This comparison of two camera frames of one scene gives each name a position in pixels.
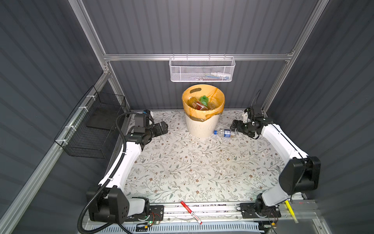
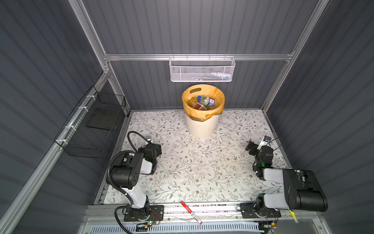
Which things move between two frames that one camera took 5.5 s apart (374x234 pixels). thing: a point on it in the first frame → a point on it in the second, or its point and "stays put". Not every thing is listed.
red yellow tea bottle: [196, 104] stays put
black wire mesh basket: [90, 129] stays put
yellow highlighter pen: [291, 211] stays put
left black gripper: [158, 131] → [157, 148]
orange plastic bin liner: [203, 102] stays put
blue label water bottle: [225, 133] → [206, 101]
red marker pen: [196, 219] stays put
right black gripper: [239, 124] → [254, 148]
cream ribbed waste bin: [202, 128] stays put
